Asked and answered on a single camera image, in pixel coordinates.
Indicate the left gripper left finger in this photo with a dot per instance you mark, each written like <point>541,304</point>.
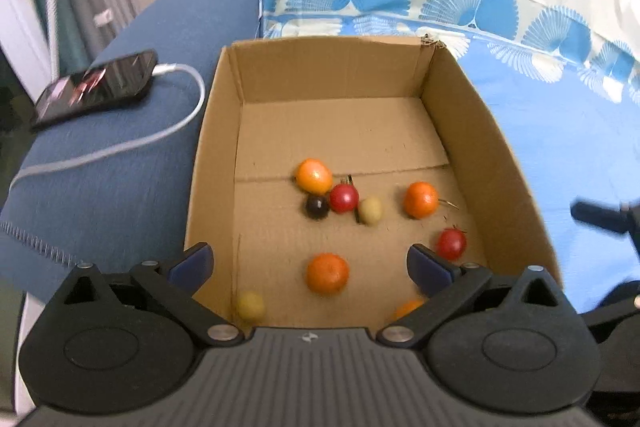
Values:
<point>118,342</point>

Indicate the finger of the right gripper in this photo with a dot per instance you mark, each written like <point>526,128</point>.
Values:
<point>605,218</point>

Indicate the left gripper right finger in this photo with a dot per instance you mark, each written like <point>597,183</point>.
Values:
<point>504,344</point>

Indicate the large orange fruit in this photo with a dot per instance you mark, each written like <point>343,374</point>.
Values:
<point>407,307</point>

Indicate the red cherry tomato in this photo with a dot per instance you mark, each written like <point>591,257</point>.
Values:
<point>451,244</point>
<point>344,196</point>

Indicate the yellow-green longan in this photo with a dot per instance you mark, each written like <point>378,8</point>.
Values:
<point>370,211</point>
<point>250,306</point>

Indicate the orange with stem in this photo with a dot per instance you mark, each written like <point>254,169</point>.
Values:
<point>421,200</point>

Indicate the orange mandarin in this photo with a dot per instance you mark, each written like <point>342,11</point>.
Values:
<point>327,274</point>

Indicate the small yellow-orange tomato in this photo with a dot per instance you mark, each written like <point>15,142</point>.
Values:
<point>313,177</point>

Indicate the blue sofa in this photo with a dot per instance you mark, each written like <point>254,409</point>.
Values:
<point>113,188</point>

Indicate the blue patterned bed sheet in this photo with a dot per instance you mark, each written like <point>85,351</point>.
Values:
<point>561,78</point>

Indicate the black smartphone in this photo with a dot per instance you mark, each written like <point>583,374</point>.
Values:
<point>106,86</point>

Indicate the brown cardboard box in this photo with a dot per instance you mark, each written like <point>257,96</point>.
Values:
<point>387,112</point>

